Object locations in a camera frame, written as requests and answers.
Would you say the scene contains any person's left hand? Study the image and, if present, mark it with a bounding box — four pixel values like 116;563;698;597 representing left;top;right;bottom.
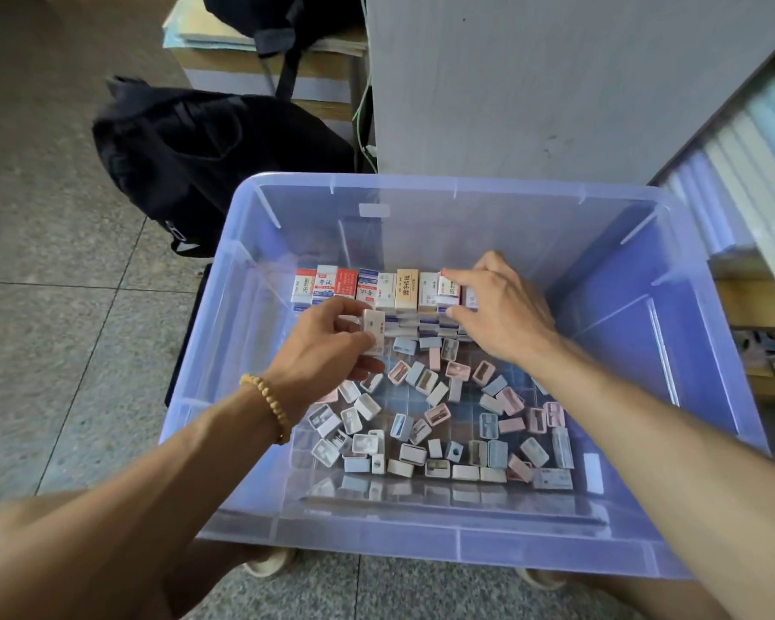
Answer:
258;295;387;442

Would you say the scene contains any person's right hand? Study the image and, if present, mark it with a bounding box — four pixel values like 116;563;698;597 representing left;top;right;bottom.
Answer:
439;249;565;372

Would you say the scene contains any small white eraser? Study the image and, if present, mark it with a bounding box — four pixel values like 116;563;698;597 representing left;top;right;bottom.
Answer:
362;308;389;351

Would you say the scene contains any row of erasers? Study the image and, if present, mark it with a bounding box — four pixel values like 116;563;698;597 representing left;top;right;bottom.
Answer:
290;264;482;346

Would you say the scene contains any pile of boxed erasers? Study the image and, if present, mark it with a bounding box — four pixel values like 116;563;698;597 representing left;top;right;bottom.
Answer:
303;335;578;493

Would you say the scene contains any clear plastic storage bin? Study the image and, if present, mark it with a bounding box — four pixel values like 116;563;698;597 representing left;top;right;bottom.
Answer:
158;171;770;580

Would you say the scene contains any person's left forearm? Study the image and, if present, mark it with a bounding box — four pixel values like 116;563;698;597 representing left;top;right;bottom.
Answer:
0;387;292;620

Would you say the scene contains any person's right forearm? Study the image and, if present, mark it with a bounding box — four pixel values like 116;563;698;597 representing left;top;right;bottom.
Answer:
523;342;775;620

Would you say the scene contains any person's left cream clog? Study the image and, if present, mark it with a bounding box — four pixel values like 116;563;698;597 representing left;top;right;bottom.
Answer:
243;546;299;580

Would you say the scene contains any person's cream clog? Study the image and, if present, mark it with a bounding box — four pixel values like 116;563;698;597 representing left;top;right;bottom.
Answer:
517;567;573;592
243;546;299;580

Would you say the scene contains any person's right cream clog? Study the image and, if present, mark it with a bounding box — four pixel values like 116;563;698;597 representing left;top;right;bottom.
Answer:
517;567;573;592

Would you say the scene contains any cardboard box with papers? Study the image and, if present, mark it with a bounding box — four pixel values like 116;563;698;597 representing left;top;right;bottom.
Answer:
174;45;363;124

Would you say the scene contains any person's right leg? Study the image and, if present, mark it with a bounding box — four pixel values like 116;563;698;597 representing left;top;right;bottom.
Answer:
594;574;738;620

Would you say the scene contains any person's leg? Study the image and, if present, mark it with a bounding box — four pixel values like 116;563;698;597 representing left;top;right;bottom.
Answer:
0;490;253;620
594;574;738;620

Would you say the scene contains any person's left leg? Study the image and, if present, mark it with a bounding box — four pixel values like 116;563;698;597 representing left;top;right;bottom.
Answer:
0;490;253;620

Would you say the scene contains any black backpack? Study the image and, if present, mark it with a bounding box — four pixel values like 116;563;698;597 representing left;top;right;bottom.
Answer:
90;77;359;259

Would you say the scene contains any white cabinet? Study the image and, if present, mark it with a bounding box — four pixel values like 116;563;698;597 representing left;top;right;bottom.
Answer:
362;0;775;189

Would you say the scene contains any stack of white blue books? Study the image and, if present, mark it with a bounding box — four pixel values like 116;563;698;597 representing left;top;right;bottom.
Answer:
659;71;775;311

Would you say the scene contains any stack of paper sheets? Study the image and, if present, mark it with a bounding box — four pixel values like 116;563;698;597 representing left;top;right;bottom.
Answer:
161;0;369;57

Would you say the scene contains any beaded wooden bracelet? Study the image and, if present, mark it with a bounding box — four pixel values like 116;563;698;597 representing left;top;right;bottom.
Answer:
240;373;294;444

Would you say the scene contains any green cable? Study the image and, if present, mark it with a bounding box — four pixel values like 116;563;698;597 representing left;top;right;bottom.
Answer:
349;58;379;173

